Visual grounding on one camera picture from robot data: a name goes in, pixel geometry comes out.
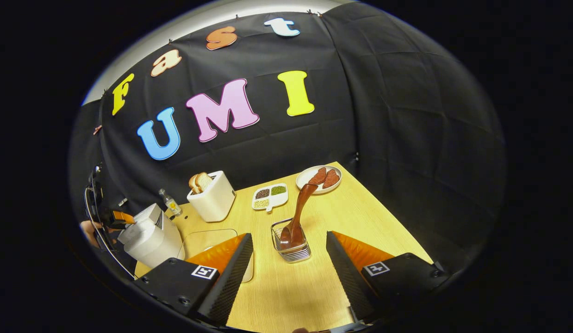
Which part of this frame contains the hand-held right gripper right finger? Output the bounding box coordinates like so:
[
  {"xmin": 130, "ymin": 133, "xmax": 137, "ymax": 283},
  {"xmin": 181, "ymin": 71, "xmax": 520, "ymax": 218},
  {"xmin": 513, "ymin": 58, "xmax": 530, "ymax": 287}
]
[{"xmin": 326, "ymin": 231, "xmax": 449, "ymax": 322}]

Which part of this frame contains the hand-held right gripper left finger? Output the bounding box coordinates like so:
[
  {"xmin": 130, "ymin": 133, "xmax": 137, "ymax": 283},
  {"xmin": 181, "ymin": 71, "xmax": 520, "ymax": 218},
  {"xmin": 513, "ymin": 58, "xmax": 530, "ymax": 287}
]
[{"xmin": 134, "ymin": 233, "xmax": 254, "ymax": 327}]

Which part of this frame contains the white rice cooker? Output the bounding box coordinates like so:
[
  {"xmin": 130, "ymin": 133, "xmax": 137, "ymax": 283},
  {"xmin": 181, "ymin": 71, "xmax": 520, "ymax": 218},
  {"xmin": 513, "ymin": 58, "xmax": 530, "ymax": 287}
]
[{"xmin": 118, "ymin": 203, "xmax": 185, "ymax": 269}]

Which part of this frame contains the clear rice container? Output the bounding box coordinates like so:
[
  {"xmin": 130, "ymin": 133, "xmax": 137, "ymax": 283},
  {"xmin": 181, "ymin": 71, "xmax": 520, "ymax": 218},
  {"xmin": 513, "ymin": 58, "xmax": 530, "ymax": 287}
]
[{"xmin": 178, "ymin": 228, "xmax": 255, "ymax": 284}]

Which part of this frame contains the clear wire chopstick holder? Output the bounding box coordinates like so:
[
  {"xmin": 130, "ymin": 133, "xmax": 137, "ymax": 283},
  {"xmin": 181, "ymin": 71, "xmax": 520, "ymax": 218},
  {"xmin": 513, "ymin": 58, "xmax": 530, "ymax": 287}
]
[{"xmin": 271, "ymin": 218, "xmax": 311, "ymax": 263}]

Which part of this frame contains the brown wooden spoon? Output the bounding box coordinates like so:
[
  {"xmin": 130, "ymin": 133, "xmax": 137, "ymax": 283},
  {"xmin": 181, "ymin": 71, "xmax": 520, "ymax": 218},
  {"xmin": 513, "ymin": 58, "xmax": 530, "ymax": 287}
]
[{"xmin": 280, "ymin": 184, "xmax": 318, "ymax": 248}]

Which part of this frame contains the small glass bottle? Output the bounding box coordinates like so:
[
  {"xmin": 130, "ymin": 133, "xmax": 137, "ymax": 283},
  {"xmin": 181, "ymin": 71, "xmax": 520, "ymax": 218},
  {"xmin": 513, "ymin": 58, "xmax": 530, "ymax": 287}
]
[{"xmin": 159, "ymin": 188, "xmax": 182, "ymax": 217}]

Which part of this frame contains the white toaster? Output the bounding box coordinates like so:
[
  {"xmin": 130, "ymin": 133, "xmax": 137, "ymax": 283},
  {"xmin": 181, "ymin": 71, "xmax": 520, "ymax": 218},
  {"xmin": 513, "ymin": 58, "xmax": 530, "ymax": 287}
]
[{"xmin": 187, "ymin": 171, "xmax": 236, "ymax": 222}]

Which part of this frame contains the divided white bean dish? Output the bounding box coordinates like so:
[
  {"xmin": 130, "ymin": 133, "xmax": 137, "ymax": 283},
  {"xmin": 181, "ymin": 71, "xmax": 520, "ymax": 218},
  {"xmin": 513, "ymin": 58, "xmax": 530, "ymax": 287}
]
[{"xmin": 252, "ymin": 184, "xmax": 289, "ymax": 212}]

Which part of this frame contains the round white plate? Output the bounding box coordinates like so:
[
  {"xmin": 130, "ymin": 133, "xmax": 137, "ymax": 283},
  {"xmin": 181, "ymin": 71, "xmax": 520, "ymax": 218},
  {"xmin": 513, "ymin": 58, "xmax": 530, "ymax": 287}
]
[{"xmin": 296, "ymin": 165, "xmax": 343, "ymax": 194}]

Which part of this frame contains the black backdrop cloth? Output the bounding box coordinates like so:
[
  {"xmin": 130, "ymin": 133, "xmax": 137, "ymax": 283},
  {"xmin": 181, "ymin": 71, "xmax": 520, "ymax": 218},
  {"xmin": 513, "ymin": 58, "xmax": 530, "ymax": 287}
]
[{"xmin": 68, "ymin": 2, "xmax": 507, "ymax": 278}]

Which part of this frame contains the thin grey cable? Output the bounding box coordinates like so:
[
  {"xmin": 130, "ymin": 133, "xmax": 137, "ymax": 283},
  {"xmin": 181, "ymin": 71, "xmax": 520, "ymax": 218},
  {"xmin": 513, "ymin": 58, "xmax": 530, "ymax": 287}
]
[{"xmin": 84, "ymin": 185, "xmax": 137, "ymax": 279}]

